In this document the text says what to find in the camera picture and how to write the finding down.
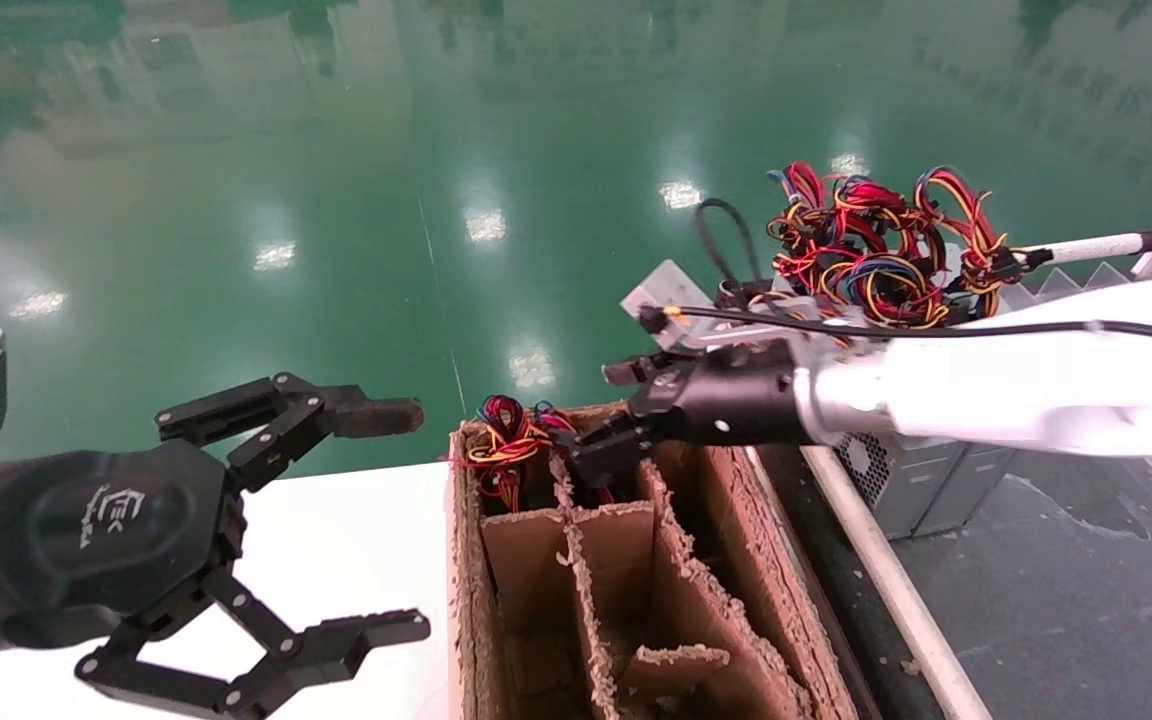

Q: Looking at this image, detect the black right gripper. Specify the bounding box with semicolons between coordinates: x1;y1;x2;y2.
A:
571;340;802;483

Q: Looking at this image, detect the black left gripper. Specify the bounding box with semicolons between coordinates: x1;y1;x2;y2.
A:
0;440;432;720

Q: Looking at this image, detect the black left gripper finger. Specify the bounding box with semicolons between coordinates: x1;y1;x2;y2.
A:
154;372;427;491

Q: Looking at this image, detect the brown cardboard divider box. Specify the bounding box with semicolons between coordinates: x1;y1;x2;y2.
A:
446;400;862;720

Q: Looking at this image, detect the long white cart rail pipe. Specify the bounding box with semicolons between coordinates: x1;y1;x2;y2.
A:
801;445;992;720

